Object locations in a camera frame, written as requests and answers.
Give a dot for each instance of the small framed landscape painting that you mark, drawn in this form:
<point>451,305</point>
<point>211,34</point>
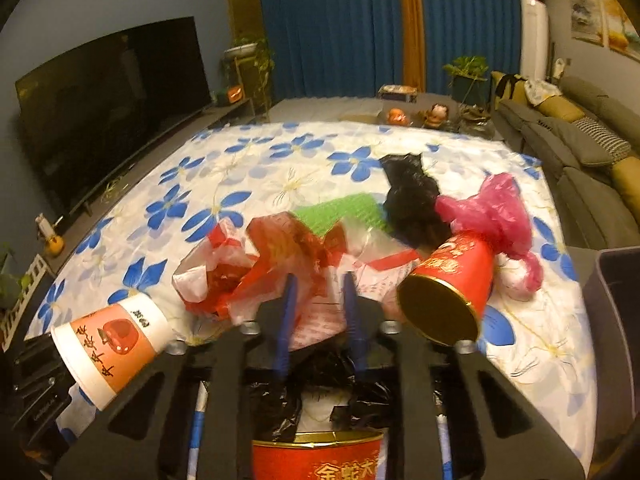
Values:
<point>587,10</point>

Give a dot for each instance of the grey plastic bin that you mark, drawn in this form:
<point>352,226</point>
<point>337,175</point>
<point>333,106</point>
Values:
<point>615,310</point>

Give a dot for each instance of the white standing air conditioner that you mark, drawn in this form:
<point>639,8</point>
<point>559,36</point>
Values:
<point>534,40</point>

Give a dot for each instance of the orange round ornament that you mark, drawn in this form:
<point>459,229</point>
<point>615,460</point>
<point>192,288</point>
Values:
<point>397,116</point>

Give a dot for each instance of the yellow cushion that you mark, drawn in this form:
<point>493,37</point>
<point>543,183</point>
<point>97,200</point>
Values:
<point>627,180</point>
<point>560,107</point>

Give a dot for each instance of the white paper cup apple print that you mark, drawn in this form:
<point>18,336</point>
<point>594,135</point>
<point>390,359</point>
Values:
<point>120,345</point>

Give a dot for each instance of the orange curtain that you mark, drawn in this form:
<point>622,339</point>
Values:
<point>411,25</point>

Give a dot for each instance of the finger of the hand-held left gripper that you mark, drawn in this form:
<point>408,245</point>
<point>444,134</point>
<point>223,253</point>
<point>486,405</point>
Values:
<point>40,365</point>

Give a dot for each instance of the black white patterned cushion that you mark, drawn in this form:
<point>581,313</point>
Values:
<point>602,137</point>

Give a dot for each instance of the blue curtain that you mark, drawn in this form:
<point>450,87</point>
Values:
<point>330,25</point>

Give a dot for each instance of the grey coffee table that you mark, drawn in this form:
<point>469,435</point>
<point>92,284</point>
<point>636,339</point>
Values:
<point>325,107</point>

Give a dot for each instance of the green foam net sleeve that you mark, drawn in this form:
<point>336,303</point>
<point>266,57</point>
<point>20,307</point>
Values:
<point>345,212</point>

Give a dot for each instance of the grey sectional sofa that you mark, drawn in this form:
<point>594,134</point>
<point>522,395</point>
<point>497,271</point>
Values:
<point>590,200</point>

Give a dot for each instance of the orange lantern ornament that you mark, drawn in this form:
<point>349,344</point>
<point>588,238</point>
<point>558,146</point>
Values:
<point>236,94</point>

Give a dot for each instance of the red paper cup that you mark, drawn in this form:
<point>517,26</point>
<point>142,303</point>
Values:
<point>320,465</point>
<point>455,260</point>

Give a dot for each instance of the small orange gourd ornament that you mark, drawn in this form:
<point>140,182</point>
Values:
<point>55,246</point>

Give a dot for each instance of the trailing green plant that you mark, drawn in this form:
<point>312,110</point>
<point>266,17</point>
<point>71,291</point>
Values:
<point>255,55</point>

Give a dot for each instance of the small pink figurine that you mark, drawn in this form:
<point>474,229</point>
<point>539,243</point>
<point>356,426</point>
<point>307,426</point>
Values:
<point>436,115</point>

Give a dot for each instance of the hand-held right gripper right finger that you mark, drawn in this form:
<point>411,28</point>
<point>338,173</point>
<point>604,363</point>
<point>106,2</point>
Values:
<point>354,320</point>

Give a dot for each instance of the white cloth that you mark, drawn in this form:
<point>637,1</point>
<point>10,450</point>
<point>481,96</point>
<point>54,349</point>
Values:
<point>542,91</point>

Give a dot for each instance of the potted plant on stand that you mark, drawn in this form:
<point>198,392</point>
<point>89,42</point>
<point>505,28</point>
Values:
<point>467,72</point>

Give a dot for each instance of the black flat television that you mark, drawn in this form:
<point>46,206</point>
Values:
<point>115,110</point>

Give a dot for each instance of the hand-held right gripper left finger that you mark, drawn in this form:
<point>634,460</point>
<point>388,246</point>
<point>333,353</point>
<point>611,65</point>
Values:
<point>286,320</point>

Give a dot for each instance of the grey cushion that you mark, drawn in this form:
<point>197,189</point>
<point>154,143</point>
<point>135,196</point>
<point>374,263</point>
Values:
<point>575,142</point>

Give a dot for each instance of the brown bamboo blind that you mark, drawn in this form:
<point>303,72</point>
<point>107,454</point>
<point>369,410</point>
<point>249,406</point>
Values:
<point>241,0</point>

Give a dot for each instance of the framed sailboat painting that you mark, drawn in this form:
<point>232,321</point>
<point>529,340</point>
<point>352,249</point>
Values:
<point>622,25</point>

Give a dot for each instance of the red and white plastic bag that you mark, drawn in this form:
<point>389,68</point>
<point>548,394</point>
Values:
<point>225,270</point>

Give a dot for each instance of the pink plastic bag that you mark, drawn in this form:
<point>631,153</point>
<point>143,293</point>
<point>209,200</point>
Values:
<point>495,215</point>

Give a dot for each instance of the black plastic bag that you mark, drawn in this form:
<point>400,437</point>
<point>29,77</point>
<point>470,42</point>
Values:
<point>370,400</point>
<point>410,200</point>

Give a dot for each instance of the blue floral table cloth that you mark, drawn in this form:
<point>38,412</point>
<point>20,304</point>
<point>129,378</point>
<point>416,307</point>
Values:
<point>280,170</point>

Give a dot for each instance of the dark television stand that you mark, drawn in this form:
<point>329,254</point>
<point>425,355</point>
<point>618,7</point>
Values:
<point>75,230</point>

